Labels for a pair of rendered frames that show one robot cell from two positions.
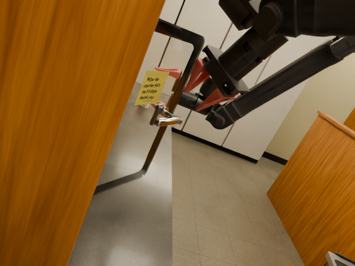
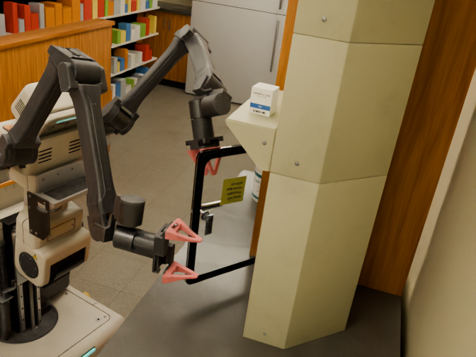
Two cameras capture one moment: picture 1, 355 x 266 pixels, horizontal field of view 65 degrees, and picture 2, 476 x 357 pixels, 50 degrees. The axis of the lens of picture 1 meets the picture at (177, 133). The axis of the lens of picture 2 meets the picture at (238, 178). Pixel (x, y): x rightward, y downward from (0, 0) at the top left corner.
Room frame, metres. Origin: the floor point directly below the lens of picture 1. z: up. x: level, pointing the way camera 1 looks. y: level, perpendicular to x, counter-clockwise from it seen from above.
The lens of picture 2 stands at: (1.65, 0.60, 1.86)
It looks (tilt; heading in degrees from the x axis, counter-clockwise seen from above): 25 degrees down; 205
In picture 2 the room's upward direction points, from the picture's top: 8 degrees clockwise
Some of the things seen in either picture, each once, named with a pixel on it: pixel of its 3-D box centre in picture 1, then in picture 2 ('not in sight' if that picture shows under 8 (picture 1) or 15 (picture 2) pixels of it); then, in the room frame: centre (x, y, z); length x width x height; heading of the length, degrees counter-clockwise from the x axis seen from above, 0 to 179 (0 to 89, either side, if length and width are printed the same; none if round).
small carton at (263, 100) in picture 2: not in sight; (264, 99); (0.61, 0.16, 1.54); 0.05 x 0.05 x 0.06; 7
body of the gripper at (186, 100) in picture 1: (183, 96); (151, 245); (0.83, 0.03, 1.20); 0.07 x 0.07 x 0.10; 11
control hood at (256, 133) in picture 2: not in sight; (265, 125); (0.56, 0.15, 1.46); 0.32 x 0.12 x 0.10; 11
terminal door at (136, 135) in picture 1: (131, 116); (238, 211); (0.54, 0.10, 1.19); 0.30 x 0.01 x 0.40; 154
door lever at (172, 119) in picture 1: (164, 117); not in sight; (0.59, 0.04, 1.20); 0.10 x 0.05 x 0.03; 154
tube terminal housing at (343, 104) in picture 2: not in sight; (328, 191); (0.52, 0.33, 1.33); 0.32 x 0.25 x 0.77; 11
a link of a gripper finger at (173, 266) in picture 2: not in sight; (179, 265); (0.82, 0.10, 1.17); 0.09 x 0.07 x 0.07; 101
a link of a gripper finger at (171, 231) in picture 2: not in sight; (181, 240); (0.82, 0.10, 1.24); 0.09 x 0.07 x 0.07; 101
